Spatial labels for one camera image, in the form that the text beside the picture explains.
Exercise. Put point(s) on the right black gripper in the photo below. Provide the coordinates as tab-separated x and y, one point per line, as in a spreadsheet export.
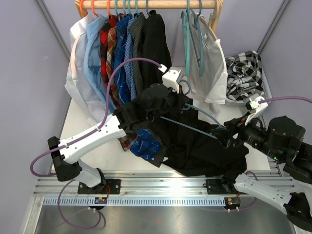
238	124

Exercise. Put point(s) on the black white checked shirt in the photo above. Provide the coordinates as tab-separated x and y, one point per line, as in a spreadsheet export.
243	75

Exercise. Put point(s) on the teal plastic hanger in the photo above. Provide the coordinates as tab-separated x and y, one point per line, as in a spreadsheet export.
185	16

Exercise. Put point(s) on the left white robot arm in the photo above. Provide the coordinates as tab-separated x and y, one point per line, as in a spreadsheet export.
154	102

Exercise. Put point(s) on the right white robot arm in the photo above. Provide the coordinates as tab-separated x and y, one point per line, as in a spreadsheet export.
282	142

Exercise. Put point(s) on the white t-shirt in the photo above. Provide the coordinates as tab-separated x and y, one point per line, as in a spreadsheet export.
208	72

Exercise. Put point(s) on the blue striped shirt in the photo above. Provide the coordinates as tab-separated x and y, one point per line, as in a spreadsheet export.
124	79

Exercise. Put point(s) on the dark grey pinstripe shirt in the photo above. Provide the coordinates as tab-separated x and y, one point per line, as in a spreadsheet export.
137	48

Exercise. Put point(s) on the tan red plaid shirt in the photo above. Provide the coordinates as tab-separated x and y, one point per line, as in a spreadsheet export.
112	43

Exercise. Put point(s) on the white dress shirt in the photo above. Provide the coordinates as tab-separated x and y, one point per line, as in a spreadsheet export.
76	84

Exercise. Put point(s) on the red black plaid shirt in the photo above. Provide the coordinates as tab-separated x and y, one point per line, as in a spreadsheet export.
110	23

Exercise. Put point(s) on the light blue shirt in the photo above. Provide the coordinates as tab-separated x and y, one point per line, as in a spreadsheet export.
92	62

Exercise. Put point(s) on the orange hanger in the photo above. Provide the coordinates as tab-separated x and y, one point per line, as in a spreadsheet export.
108	8
93	8
82	11

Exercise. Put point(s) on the white plastic basket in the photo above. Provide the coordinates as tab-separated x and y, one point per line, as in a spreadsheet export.
265	87

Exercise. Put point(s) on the wooden rack right leg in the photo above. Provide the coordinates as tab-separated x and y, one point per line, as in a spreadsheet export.
212	23

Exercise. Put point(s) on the wooden rack leg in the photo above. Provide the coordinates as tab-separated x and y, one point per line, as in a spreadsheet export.
77	6
212	23

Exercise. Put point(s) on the wooden rack left leg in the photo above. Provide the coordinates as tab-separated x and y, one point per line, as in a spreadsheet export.
77	6

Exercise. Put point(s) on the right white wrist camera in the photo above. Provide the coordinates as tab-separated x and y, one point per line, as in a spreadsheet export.
255	108

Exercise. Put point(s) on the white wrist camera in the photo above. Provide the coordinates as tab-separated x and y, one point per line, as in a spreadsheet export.
255	108
171	79

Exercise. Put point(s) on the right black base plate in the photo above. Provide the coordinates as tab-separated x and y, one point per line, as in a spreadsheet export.
215	187

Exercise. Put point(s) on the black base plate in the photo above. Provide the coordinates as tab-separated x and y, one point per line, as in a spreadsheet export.
112	187
215	187

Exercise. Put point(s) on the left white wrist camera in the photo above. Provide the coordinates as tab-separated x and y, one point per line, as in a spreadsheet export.
171	79

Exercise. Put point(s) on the aluminium mounting rail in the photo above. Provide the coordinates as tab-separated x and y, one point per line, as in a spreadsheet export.
174	184

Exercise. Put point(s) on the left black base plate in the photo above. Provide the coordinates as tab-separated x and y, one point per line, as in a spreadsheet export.
112	187

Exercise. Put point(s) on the wooden clothes rail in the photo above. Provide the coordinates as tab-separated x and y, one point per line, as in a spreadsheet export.
143	4

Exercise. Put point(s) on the slotted cable duct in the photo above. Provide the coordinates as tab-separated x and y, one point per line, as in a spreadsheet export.
211	201

